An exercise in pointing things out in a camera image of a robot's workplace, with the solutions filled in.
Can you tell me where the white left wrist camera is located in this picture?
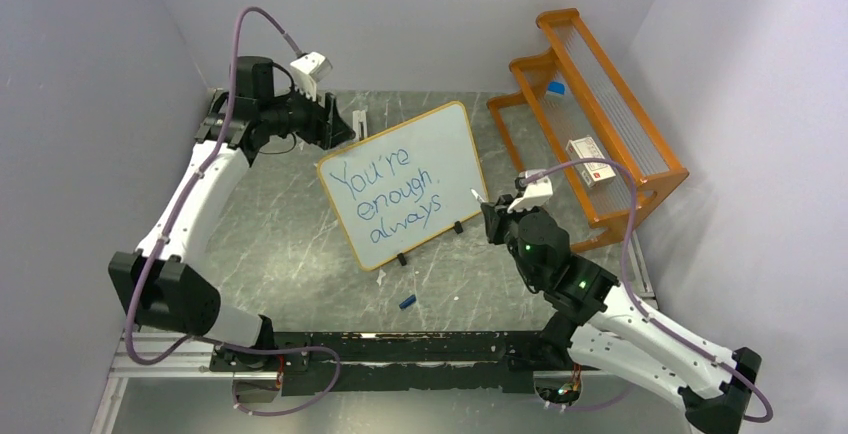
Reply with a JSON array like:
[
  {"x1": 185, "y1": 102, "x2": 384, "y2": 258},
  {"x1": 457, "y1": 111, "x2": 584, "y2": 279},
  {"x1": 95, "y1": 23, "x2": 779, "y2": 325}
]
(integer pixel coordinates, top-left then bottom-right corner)
[{"x1": 289, "y1": 52, "x2": 332, "y2": 101}]

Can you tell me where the white blue whiteboard marker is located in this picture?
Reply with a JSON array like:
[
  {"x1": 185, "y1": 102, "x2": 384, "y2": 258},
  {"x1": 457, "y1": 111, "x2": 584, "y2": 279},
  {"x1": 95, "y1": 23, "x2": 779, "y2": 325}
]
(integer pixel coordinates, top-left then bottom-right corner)
[{"x1": 470, "y1": 189, "x2": 487, "y2": 204}]

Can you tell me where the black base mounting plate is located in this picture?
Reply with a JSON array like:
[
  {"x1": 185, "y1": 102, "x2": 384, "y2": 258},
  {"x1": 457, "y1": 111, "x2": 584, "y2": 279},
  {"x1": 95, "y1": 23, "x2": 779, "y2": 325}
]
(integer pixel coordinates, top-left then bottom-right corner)
[{"x1": 209, "y1": 331, "x2": 575, "y2": 396}]

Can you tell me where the blue marker cap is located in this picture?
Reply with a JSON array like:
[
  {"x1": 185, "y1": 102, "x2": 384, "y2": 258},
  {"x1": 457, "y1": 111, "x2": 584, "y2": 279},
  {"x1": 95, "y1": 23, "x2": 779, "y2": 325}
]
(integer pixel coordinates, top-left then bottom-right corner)
[{"x1": 398, "y1": 295, "x2": 417, "y2": 310}]

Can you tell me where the blue-capped item on shelf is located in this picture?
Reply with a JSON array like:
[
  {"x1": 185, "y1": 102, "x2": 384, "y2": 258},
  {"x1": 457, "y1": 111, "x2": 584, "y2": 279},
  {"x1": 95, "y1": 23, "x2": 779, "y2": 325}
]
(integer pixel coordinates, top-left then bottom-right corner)
[{"x1": 546, "y1": 81, "x2": 568, "y2": 96}]

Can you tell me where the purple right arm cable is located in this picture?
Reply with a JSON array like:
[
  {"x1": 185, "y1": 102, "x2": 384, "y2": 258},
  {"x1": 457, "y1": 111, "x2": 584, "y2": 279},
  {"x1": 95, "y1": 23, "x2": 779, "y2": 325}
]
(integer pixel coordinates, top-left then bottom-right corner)
[{"x1": 519, "y1": 157, "x2": 775, "y2": 424}]

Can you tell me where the white red box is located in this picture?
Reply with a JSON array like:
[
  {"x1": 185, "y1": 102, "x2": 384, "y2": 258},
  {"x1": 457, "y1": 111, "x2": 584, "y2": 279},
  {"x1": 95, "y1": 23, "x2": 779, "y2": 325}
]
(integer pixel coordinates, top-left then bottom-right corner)
[{"x1": 565, "y1": 136, "x2": 617, "y2": 191}]

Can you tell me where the yellow-framed whiteboard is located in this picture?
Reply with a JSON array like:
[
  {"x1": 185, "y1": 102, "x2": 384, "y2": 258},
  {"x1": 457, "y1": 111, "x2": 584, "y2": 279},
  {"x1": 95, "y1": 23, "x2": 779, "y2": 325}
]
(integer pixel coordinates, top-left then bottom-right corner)
[{"x1": 316, "y1": 101, "x2": 488, "y2": 271}]

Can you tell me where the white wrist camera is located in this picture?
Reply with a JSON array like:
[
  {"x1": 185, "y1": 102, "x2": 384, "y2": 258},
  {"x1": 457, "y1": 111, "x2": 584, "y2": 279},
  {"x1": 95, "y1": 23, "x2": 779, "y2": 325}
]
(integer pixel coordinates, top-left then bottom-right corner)
[
  {"x1": 507, "y1": 169, "x2": 553, "y2": 213},
  {"x1": 289, "y1": 52, "x2": 332, "y2": 101}
]

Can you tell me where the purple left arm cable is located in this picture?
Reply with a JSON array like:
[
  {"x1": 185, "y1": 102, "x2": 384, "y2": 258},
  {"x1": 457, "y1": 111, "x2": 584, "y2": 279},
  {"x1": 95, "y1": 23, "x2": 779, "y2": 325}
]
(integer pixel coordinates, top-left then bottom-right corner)
[{"x1": 123, "y1": 6, "x2": 343, "y2": 418}]

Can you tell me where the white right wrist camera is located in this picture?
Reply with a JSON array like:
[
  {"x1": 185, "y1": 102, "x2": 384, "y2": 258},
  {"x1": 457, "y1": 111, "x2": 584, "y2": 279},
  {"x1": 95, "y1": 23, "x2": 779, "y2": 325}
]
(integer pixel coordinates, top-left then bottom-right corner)
[{"x1": 507, "y1": 169, "x2": 553, "y2": 213}]

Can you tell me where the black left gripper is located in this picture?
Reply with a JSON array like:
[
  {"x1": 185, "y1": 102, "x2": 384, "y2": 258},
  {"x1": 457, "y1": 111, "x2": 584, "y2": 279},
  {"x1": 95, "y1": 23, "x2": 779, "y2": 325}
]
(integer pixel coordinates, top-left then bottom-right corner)
[{"x1": 261, "y1": 77, "x2": 357, "y2": 150}]

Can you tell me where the white whiteboard eraser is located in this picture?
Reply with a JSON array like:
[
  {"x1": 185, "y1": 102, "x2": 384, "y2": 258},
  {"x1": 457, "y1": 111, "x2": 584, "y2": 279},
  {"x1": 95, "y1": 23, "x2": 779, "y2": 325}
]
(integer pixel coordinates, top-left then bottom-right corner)
[{"x1": 352, "y1": 110, "x2": 368, "y2": 142}]

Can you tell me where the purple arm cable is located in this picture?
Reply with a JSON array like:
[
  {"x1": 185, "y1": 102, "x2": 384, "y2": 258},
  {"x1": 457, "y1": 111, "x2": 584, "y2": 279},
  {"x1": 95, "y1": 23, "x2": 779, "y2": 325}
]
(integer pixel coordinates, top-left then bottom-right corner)
[
  {"x1": 123, "y1": 6, "x2": 343, "y2": 418},
  {"x1": 519, "y1": 157, "x2": 775, "y2": 424}
]

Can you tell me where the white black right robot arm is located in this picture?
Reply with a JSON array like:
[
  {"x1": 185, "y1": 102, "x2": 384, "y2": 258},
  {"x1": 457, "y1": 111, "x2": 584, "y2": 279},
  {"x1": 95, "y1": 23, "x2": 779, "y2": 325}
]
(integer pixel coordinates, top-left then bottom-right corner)
[{"x1": 481, "y1": 195, "x2": 762, "y2": 433}]

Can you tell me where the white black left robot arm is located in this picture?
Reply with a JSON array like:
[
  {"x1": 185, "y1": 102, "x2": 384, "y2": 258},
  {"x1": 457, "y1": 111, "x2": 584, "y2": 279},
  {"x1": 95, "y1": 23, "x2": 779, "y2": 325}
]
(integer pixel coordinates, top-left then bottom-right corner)
[{"x1": 108, "y1": 52, "x2": 354, "y2": 370}]

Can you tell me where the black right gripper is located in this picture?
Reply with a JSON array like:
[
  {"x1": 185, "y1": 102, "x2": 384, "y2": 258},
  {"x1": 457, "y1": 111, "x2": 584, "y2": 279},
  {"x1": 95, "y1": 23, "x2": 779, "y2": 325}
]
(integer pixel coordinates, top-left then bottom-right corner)
[{"x1": 483, "y1": 193, "x2": 540, "y2": 286}]

